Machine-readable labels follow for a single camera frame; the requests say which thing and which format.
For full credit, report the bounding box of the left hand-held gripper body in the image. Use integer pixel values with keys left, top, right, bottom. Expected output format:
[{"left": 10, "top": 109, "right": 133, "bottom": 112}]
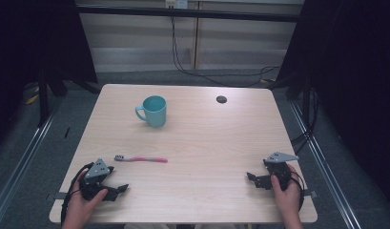
[{"left": 79, "top": 157, "right": 115, "bottom": 202}]

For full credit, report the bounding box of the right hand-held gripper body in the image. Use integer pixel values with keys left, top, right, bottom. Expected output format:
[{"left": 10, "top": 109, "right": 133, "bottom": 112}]
[{"left": 262, "top": 152, "right": 299, "bottom": 192}]

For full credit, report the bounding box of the pink toothbrush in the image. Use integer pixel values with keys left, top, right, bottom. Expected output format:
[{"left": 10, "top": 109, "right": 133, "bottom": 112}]
[{"left": 113, "top": 154, "right": 169, "bottom": 164}]

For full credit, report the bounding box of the teal cup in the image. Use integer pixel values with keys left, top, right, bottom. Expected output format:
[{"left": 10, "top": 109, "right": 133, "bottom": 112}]
[{"left": 134, "top": 94, "right": 168, "bottom": 129}]

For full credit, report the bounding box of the person's right hand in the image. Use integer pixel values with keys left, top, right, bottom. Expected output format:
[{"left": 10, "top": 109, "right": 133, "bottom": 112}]
[{"left": 270, "top": 163, "right": 303, "bottom": 218}]

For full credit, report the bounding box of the person's left hand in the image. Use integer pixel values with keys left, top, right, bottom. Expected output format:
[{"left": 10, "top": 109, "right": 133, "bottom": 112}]
[{"left": 63, "top": 171, "right": 109, "bottom": 223}]

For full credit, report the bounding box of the black metal stand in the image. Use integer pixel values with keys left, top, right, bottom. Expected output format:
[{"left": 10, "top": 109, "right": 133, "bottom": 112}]
[{"left": 37, "top": 68, "right": 69, "bottom": 128}]

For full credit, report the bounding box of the yellow floor object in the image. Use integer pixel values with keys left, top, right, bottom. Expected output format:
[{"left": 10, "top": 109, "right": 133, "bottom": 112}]
[{"left": 25, "top": 86, "right": 40, "bottom": 106}]

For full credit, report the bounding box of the dark curtain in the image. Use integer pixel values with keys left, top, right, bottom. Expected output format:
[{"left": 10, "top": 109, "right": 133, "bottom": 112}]
[
  {"left": 0, "top": 0, "right": 99, "bottom": 151},
  {"left": 276, "top": 0, "right": 390, "bottom": 208}
]

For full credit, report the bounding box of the black horizontal bar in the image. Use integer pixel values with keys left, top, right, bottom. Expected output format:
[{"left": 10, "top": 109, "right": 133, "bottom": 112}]
[{"left": 76, "top": 4, "right": 301, "bottom": 23}]

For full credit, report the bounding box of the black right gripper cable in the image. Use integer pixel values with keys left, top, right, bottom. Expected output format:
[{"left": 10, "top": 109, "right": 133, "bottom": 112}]
[{"left": 289, "top": 171, "right": 307, "bottom": 213}]

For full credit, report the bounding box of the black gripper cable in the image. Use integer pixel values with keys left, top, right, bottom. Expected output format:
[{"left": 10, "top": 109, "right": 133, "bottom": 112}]
[
  {"left": 60, "top": 161, "right": 95, "bottom": 225},
  {"left": 289, "top": 171, "right": 307, "bottom": 213}
]

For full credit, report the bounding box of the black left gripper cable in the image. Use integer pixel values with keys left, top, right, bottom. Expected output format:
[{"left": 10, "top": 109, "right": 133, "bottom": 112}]
[{"left": 60, "top": 161, "right": 95, "bottom": 225}]

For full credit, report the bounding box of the metal floor rail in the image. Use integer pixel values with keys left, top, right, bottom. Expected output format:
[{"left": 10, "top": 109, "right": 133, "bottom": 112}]
[
  {"left": 0, "top": 104, "right": 58, "bottom": 222},
  {"left": 289, "top": 101, "right": 363, "bottom": 229}
]

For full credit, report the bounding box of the black cable bundle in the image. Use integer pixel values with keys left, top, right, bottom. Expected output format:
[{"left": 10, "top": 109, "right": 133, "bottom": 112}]
[{"left": 291, "top": 88, "right": 321, "bottom": 155}]

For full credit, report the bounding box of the black wall cable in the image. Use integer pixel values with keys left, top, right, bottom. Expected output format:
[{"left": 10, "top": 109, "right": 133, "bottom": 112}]
[{"left": 170, "top": 15, "right": 282, "bottom": 89}]

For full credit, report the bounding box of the white wall socket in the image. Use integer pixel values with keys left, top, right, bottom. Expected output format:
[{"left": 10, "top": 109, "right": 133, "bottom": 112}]
[{"left": 164, "top": 0, "right": 189, "bottom": 10}]

